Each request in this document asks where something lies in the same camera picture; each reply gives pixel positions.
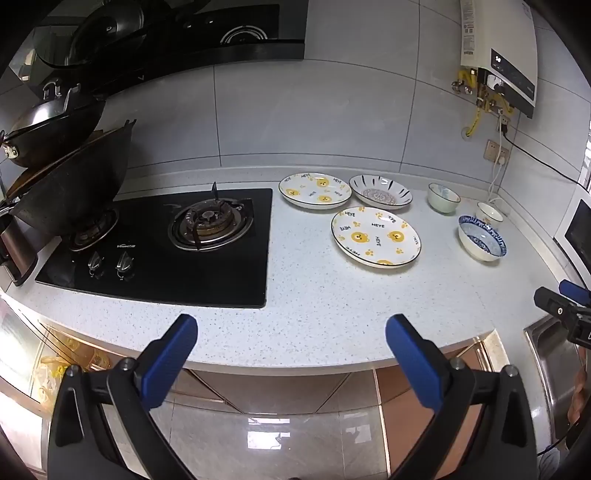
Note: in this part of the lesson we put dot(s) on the wall socket with black plug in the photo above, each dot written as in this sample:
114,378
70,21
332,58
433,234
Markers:
503,123

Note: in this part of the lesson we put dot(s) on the white water heater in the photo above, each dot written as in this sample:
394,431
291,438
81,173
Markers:
503,37

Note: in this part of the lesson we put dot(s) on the small yellow bear plate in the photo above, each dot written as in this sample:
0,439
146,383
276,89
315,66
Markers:
314,190

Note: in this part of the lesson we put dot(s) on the blue patterned bowl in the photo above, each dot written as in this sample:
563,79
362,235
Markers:
482,242

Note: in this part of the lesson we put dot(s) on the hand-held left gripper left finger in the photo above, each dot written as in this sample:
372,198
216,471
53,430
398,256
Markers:
171,355

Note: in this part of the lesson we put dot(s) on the metal gas burner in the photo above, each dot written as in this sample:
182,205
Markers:
94,230
210,221

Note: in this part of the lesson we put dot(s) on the large yellow bear plate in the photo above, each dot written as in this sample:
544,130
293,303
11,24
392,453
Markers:
374,240

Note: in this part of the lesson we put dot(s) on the white plate with blue pattern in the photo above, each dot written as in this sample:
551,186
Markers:
381,194

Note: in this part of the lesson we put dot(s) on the person's right hand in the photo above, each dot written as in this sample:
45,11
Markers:
577,392

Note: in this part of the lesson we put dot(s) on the large black wok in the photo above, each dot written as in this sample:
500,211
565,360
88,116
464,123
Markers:
78,184

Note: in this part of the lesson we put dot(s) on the black range hood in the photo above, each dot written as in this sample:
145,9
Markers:
194,32

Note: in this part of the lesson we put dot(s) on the steel sink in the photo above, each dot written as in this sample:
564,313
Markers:
547,364

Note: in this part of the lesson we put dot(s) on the white microwave oven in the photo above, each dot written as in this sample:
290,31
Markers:
577,235

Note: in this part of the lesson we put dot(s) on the small white flower bowl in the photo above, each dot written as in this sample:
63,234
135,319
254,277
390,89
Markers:
489,216

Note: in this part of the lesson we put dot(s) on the beige wall socket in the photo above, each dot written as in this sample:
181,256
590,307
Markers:
494,150

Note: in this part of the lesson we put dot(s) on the yellow plastic bag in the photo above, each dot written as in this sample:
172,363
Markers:
55,374

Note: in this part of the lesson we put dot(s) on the brass pipe valves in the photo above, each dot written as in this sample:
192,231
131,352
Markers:
480,90

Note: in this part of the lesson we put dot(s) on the metal stove knob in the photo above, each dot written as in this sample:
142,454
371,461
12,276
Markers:
125,266
95,264

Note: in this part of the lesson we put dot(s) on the pale green leaf bowl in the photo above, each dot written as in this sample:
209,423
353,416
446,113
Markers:
443,201

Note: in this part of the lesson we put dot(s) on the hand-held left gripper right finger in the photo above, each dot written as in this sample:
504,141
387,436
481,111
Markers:
411,355

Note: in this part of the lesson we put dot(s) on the black glass gas stove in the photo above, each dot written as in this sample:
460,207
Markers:
221,277

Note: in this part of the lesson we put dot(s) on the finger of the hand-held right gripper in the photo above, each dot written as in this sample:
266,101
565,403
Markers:
575,291
556,302

